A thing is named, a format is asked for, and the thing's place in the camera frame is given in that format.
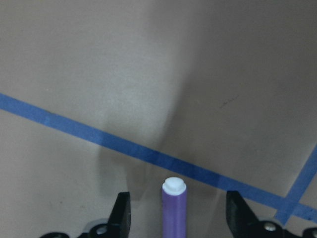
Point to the purple pen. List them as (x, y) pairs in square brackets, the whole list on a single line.
[(174, 208)]

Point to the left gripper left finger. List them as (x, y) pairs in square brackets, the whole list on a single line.
[(119, 221)]

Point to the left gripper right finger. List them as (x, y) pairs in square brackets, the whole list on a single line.
[(244, 223)]

